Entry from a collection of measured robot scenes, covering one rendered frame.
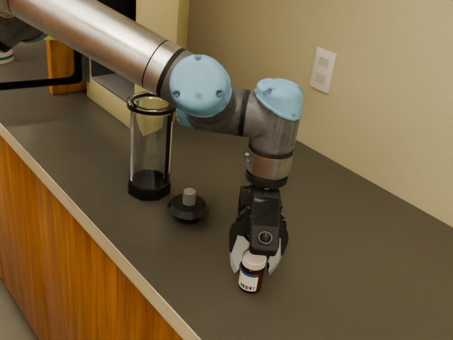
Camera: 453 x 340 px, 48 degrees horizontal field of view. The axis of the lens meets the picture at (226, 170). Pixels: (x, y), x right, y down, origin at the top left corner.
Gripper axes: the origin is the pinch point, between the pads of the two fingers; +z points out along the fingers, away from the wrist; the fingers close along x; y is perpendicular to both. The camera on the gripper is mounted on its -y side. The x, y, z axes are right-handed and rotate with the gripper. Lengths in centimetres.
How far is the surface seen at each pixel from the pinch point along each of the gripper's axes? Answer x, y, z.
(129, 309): 23.5, 9.4, 20.9
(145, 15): 27, 59, -30
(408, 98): -39, 44, -20
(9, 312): 80, 80, 97
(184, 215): 13.3, 17.1, 0.7
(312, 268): -12.9, 6.2, 3.7
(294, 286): -8.4, 0.6, 3.7
